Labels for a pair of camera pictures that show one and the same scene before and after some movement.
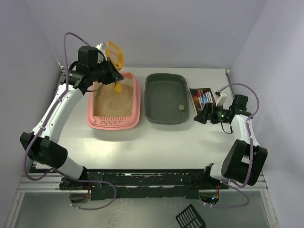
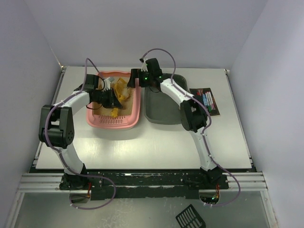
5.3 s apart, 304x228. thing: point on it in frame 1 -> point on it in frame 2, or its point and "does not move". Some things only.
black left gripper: x=109 y=70 -> x=111 y=99
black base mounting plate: x=142 y=184 does not move
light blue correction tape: x=204 y=99 does not move
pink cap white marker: x=210 y=97 does not move
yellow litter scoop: x=115 y=54 -> x=118 y=88
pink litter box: x=116 y=123 does not move
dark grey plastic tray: x=166 y=99 does not move
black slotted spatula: x=188 y=217 does not move
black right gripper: x=211 y=114 -> x=134 y=77
